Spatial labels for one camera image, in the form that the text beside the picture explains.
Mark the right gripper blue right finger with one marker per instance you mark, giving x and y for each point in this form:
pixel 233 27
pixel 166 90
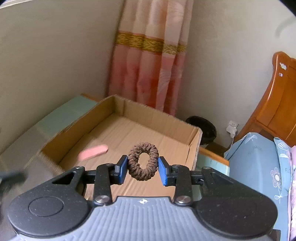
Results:
pixel 181 178

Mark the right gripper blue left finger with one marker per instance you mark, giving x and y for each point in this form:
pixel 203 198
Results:
pixel 103 178

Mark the pink eraser strip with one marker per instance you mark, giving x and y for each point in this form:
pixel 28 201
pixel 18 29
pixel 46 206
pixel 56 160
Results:
pixel 92 152

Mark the brown knitted hair scrunchie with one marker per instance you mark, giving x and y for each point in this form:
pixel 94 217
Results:
pixel 143 161

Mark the grey checked blanket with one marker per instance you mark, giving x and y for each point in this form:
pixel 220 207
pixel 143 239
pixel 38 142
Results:
pixel 23 154

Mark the open cardboard box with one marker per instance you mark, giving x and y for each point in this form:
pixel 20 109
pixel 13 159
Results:
pixel 120 124

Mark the black waste bin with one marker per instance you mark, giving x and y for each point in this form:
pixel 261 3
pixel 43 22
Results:
pixel 209 132

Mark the blue floral bed sheet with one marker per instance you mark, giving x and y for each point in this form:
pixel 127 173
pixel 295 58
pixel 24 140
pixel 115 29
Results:
pixel 264 166

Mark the orange wooden headboard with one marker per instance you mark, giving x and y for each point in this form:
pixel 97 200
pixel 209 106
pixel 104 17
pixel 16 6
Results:
pixel 274 116

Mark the pink floral pillow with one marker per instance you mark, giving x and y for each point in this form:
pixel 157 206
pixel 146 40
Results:
pixel 293 196

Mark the pink patterned curtain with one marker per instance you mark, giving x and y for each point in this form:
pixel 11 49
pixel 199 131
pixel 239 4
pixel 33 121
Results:
pixel 149 52

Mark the white wall charger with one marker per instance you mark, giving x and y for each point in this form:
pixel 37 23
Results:
pixel 232 128

